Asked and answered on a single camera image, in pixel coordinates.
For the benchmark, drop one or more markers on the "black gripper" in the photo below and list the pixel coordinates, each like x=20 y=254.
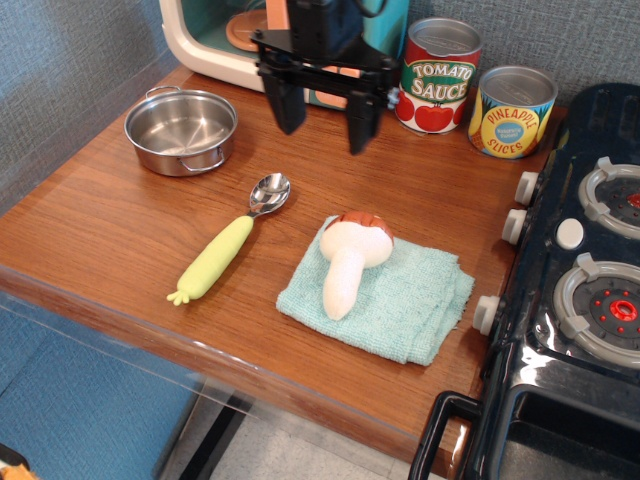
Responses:
x=347 y=49

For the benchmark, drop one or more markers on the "plush mushroom toy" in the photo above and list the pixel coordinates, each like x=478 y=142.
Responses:
x=351 y=243

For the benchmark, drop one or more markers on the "light blue cloth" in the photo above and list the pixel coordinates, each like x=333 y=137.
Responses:
x=405 y=307

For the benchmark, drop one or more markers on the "tomato sauce can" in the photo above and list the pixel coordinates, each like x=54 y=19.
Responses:
x=440 y=62

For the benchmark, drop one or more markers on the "teal toy microwave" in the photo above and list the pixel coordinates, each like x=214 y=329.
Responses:
x=212 y=38

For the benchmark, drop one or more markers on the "small steel pot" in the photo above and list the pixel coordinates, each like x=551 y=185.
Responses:
x=181 y=133

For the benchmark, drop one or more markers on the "pineapple slices can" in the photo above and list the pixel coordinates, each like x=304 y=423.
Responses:
x=511 y=111

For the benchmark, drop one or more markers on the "black toy stove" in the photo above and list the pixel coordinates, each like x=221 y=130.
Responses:
x=561 y=378

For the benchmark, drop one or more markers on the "orange plush object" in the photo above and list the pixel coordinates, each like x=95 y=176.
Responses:
x=14 y=466

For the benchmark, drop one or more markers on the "spoon with yellow handle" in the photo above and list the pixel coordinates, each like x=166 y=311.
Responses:
x=267 y=196

